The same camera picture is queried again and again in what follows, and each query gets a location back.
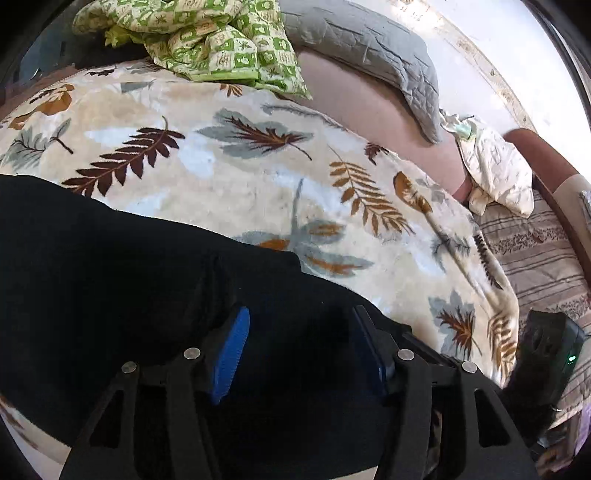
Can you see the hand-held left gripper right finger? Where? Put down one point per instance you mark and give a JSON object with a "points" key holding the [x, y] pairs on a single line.
{"points": [[369, 350]]}

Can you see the striped floral bedsheet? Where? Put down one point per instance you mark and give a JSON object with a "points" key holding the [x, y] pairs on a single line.
{"points": [[540, 258]]}

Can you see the white floral quilt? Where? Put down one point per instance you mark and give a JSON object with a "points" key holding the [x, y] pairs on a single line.
{"points": [[498, 170]]}

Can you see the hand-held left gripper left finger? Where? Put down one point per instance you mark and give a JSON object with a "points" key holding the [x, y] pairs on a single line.
{"points": [[231, 355]]}

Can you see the grey quilted pillow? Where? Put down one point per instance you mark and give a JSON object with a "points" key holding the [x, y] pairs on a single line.
{"points": [[369, 50]]}

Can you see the brown headboard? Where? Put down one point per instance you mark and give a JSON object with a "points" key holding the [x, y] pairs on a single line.
{"points": [[549, 161]]}

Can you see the small mint green cloth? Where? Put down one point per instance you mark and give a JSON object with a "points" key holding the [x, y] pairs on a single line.
{"points": [[464, 128]]}

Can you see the green checkered quilt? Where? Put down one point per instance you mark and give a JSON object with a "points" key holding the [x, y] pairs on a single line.
{"points": [[212, 41]]}

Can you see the black pants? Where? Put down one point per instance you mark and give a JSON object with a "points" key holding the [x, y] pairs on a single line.
{"points": [[138, 277]]}

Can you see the leaf print fleece blanket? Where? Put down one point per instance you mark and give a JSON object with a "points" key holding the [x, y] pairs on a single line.
{"points": [[286, 175]]}

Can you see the pink bed sheet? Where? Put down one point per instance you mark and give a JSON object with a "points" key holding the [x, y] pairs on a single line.
{"points": [[378, 120]]}

